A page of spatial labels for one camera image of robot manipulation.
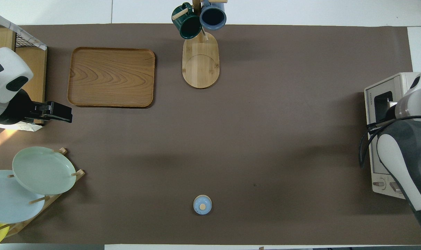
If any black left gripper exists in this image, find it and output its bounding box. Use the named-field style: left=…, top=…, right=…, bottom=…
left=0, top=89, right=73, bottom=125

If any oven door with glass window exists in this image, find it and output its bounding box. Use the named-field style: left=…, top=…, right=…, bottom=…
left=364, top=78, right=402, bottom=176

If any beige toaster oven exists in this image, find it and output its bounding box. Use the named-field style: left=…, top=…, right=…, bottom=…
left=364, top=72, right=421, bottom=200

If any pale green plate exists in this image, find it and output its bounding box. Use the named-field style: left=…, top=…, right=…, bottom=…
left=12, top=146, right=77, bottom=195

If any rectangular wooden tray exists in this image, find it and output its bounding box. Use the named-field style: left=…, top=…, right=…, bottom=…
left=67, top=47, right=156, bottom=108

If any wooden dish rack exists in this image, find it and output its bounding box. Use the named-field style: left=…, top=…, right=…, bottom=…
left=4, top=148, right=86, bottom=238

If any pale blue rack plate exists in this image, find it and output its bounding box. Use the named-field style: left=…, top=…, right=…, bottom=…
left=0, top=169, right=46, bottom=224

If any wooden mug tree stand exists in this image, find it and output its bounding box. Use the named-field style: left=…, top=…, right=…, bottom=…
left=172, top=0, right=228, bottom=89

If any brown table mat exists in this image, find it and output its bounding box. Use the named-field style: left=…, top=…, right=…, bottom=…
left=0, top=24, right=421, bottom=245

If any dark green mug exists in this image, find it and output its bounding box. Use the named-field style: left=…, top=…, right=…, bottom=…
left=172, top=2, right=203, bottom=40

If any small blue lidded jar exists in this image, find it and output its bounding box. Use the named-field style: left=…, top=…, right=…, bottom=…
left=193, top=194, right=212, bottom=215

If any blue grey mug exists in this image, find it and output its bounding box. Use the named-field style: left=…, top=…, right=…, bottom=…
left=199, top=0, right=227, bottom=30

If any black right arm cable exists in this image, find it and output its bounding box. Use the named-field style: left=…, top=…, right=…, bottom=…
left=358, top=118, right=421, bottom=169

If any wooden shelf with wire mesh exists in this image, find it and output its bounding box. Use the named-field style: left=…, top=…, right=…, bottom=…
left=0, top=8, right=48, bottom=132

